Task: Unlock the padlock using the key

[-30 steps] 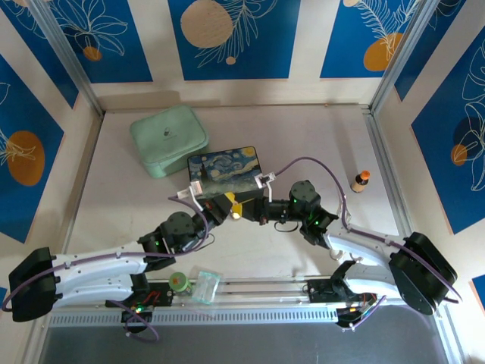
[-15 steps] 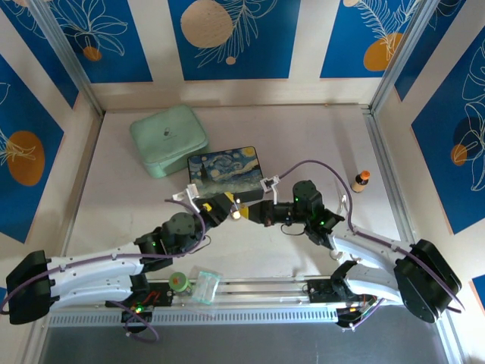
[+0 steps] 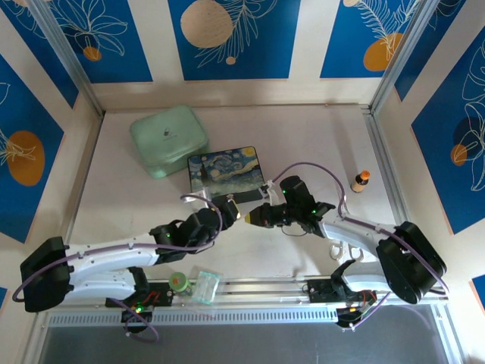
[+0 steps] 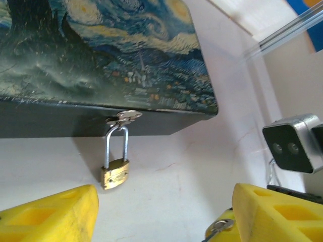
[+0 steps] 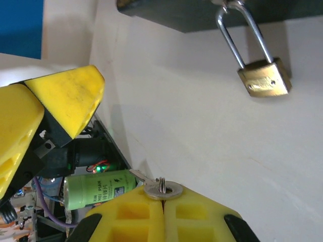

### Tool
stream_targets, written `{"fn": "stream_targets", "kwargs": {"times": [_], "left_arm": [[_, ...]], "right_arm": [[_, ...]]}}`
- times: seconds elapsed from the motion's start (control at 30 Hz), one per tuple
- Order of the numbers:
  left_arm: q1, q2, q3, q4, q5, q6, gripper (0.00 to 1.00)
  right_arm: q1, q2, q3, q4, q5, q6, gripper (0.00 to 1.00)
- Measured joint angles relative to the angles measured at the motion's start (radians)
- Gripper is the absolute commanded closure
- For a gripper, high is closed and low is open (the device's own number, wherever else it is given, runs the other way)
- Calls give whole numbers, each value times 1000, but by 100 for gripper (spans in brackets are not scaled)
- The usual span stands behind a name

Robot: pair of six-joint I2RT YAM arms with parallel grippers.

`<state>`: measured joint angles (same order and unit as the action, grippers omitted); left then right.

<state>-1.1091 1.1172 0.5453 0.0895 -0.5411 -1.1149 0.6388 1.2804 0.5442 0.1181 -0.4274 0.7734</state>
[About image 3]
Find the aluminium frame post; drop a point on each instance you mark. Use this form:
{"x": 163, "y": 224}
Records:
{"x": 64, "y": 53}
{"x": 401, "y": 53}

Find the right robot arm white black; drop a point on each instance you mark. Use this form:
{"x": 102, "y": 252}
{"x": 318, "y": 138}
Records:
{"x": 409, "y": 261}

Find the small green jar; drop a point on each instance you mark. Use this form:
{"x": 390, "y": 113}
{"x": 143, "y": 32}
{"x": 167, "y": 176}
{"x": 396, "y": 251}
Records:
{"x": 179, "y": 282}

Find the clear plastic box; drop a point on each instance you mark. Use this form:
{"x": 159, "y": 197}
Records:
{"x": 205, "y": 287}

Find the small bottle orange cap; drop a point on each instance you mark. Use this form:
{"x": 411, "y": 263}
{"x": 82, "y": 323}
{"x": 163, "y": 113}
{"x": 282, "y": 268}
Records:
{"x": 360, "y": 184}

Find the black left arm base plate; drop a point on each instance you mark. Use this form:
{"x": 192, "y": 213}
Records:
{"x": 159, "y": 292}

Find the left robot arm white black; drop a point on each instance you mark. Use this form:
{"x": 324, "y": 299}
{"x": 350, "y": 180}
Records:
{"x": 102, "y": 261}

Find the mint green case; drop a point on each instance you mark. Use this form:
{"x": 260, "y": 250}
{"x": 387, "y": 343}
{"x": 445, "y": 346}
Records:
{"x": 166, "y": 138}

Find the aluminium frame rail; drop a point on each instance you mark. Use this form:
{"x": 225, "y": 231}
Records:
{"x": 257, "y": 290}

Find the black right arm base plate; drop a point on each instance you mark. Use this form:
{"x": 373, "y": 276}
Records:
{"x": 320, "y": 290}

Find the starry night painted box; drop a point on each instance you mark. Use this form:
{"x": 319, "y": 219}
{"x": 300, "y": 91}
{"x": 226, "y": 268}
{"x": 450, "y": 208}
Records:
{"x": 227, "y": 170}

